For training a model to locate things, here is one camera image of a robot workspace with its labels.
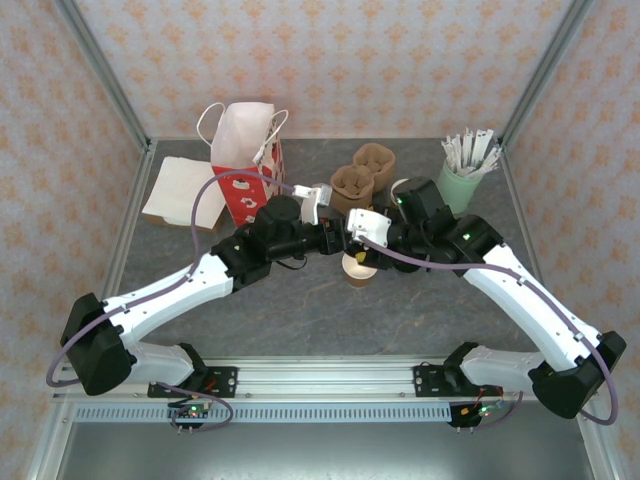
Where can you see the brown paper coffee cup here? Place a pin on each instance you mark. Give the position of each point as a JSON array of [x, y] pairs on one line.
[[360, 280]]

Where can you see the red white paper gift bag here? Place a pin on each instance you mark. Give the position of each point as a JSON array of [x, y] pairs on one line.
[[240, 205]]

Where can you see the white paper napkin stack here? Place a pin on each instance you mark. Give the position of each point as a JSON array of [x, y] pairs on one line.
[[175, 190]]

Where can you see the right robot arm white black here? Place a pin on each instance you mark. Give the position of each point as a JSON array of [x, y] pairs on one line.
[[530, 300]]

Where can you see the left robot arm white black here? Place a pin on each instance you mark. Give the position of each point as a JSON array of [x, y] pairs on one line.
[[165, 300]]

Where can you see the brown pulp cup carrier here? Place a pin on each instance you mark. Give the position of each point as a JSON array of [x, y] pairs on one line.
[[375, 160], [352, 185]]

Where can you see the green straw holder cup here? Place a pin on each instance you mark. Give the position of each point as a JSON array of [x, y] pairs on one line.
[[462, 192]]

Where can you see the small circuit board green light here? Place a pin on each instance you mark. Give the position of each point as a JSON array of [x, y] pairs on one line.
[[482, 412], [192, 412]]

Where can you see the grey metal lower panel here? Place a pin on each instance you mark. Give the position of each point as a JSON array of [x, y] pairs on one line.
[[320, 450]]

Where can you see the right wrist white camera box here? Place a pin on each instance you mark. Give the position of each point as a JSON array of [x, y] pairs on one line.
[[367, 225]]

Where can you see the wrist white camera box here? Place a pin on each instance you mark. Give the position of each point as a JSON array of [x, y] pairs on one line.
[[310, 205], [367, 225]]

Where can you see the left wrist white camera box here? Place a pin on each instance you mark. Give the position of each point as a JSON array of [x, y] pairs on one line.
[[310, 205]]

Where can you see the aluminium table side rail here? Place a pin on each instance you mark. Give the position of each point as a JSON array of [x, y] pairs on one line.
[[520, 200], [134, 200]]

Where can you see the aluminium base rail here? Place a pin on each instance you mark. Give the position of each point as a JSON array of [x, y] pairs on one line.
[[320, 380]]

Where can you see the aluminium frame post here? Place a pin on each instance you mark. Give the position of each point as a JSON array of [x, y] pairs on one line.
[[545, 75], [104, 75]]

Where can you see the aluminium lower frame bar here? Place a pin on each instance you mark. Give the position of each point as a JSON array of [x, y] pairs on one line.
[[597, 450], [47, 450]]

